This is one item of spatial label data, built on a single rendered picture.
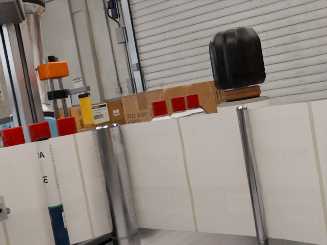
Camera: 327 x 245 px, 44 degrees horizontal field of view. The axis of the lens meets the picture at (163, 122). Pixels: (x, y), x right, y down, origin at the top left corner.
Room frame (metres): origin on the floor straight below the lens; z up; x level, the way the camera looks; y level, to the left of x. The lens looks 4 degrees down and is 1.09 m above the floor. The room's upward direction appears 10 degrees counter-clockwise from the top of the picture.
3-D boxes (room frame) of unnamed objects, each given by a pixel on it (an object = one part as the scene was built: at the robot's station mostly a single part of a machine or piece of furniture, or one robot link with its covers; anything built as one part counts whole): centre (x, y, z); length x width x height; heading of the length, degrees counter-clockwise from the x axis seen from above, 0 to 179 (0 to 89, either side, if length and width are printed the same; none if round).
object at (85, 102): (0.79, 0.14, 1.09); 0.03 x 0.01 x 0.06; 49
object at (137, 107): (1.50, -0.05, 0.99); 0.30 x 0.24 x 0.27; 130
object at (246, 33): (0.65, -0.13, 1.03); 0.09 x 0.09 x 0.30
